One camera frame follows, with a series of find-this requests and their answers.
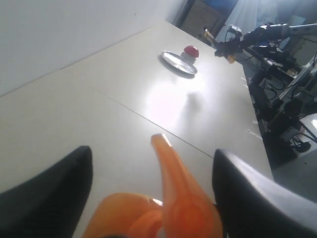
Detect background robot arm rig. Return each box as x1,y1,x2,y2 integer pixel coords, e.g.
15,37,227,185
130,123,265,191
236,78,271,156
0,22,300,237

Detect orange pump soap bottle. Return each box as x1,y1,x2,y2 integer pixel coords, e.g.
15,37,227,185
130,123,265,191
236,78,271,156
83,134,224,238

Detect round silver metal plate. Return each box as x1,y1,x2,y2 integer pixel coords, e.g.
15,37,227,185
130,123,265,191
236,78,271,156
161,51,198,75

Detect red dome push button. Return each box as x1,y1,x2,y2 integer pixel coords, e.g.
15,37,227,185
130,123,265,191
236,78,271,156
181,45,199,64

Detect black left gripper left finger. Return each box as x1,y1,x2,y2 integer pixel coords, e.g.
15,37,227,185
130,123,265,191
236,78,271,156
0,146,93,238

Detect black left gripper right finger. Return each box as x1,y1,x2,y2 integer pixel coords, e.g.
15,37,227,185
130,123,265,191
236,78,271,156
212,149,317,238

